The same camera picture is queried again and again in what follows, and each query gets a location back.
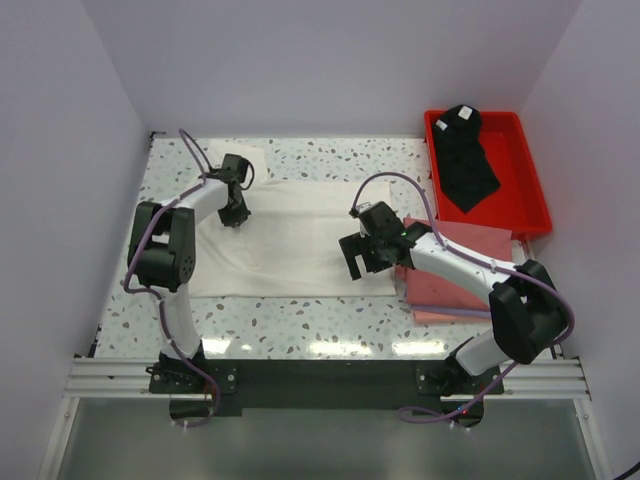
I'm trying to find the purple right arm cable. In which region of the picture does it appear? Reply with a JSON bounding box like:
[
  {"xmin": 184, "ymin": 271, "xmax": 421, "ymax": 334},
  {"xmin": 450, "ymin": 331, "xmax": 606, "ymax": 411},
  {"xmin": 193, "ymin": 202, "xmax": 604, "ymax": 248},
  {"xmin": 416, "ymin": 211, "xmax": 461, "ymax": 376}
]
[{"xmin": 349, "ymin": 172, "xmax": 576, "ymax": 426}]

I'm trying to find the folded lilac t-shirt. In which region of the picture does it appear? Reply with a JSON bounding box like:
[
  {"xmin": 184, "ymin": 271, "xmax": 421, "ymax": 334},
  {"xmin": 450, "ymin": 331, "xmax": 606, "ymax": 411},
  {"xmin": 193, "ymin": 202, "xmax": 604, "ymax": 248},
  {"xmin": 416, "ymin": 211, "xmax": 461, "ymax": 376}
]
[{"xmin": 412, "ymin": 305, "xmax": 491, "ymax": 318}]

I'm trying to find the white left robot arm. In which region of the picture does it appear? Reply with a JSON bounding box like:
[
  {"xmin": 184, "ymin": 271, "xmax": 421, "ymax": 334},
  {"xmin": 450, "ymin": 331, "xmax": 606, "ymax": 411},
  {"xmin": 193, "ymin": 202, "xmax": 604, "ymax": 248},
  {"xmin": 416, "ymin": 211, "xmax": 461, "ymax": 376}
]
[{"xmin": 124, "ymin": 154, "xmax": 255, "ymax": 392}]

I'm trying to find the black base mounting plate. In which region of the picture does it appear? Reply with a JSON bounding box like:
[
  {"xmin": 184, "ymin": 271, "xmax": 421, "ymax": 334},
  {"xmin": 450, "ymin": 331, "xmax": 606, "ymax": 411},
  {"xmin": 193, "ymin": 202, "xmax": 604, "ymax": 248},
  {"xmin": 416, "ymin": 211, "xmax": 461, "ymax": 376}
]
[{"xmin": 146, "ymin": 359, "xmax": 500, "ymax": 420}]

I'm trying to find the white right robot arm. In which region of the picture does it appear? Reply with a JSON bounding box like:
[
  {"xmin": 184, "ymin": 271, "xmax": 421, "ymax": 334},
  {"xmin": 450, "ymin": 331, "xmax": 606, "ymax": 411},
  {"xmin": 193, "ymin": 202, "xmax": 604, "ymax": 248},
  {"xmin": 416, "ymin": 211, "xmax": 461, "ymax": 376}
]
[{"xmin": 339, "ymin": 201, "xmax": 574, "ymax": 393}]

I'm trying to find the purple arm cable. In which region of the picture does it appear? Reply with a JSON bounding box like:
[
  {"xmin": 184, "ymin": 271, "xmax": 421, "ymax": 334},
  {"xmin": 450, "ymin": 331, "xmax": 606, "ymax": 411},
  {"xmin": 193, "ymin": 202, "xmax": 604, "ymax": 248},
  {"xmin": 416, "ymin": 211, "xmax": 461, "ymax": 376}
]
[
  {"xmin": 349, "ymin": 172, "xmax": 576, "ymax": 426},
  {"xmin": 121, "ymin": 128, "xmax": 256, "ymax": 429}
]

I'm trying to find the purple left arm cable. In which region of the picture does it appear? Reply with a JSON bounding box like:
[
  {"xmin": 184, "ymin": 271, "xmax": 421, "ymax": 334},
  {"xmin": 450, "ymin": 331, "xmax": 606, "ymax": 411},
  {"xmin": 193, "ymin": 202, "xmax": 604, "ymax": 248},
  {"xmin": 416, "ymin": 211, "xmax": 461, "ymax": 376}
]
[{"xmin": 121, "ymin": 128, "xmax": 256, "ymax": 429}]

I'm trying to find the white Coca-Cola t-shirt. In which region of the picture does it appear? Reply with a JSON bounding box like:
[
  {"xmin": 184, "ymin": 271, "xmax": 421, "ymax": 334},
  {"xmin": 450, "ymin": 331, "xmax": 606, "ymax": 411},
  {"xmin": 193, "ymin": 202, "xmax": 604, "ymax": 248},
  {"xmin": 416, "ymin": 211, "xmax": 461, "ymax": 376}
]
[{"xmin": 189, "ymin": 140, "xmax": 395, "ymax": 298}]

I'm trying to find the black t-shirt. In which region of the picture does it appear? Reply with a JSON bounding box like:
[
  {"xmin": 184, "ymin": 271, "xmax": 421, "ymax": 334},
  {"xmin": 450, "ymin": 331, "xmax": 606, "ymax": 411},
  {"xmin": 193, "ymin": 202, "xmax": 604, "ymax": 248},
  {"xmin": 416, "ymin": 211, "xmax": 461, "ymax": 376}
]
[{"xmin": 432, "ymin": 104, "xmax": 501, "ymax": 213}]

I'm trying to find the folded pink t-shirt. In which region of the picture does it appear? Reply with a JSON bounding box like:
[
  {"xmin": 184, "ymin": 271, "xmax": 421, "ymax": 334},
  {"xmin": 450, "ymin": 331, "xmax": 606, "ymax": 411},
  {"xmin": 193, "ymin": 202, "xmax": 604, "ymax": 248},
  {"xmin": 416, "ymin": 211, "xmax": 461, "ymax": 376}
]
[{"xmin": 394, "ymin": 215, "xmax": 514, "ymax": 309}]

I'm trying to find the red plastic tray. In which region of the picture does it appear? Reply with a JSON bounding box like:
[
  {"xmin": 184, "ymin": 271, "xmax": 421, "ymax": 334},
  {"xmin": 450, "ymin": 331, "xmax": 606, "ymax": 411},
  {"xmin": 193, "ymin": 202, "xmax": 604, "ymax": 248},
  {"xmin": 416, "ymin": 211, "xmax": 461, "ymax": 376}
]
[{"xmin": 424, "ymin": 109, "xmax": 553, "ymax": 241}]

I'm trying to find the folded salmon t-shirt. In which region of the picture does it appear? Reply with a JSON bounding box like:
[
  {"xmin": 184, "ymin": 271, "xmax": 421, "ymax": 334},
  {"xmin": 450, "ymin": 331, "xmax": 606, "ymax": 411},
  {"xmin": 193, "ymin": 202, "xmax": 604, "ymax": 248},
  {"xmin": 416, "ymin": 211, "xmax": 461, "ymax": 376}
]
[{"xmin": 413, "ymin": 311, "xmax": 491, "ymax": 325}]

